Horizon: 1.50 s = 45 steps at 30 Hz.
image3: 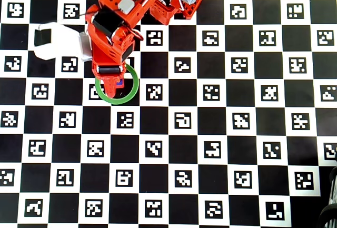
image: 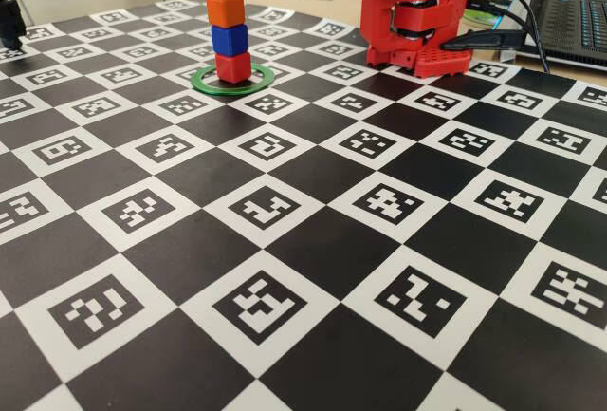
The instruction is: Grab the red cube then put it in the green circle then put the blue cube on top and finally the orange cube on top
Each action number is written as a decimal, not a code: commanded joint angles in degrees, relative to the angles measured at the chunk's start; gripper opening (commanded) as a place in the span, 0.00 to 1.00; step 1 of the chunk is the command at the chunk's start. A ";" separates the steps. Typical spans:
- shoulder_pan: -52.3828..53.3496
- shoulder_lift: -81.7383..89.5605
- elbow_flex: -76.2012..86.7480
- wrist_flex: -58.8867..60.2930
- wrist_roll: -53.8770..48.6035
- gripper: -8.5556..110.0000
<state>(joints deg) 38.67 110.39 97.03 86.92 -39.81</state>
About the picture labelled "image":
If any red cube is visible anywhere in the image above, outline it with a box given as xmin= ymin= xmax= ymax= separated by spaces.
xmin=214 ymin=52 xmax=252 ymax=84

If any blue cube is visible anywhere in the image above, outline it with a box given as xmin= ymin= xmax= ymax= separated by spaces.
xmin=210 ymin=24 xmax=250 ymax=58

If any orange cube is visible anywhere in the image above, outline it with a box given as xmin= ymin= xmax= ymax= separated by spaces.
xmin=205 ymin=0 xmax=246 ymax=28

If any checkerboard marker mat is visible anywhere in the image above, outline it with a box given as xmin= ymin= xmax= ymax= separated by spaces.
xmin=0 ymin=0 xmax=607 ymax=411

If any green disc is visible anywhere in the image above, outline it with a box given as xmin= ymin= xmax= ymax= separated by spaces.
xmin=463 ymin=6 xmax=500 ymax=24

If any dark laptop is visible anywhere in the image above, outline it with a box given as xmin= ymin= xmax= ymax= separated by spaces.
xmin=514 ymin=0 xmax=607 ymax=72

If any green ring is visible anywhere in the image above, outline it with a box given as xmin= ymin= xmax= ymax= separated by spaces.
xmin=190 ymin=63 xmax=275 ymax=98

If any black camera stand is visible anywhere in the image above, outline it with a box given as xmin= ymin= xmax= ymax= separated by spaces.
xmin=0 ymin=0 xmax=28 ymax=50

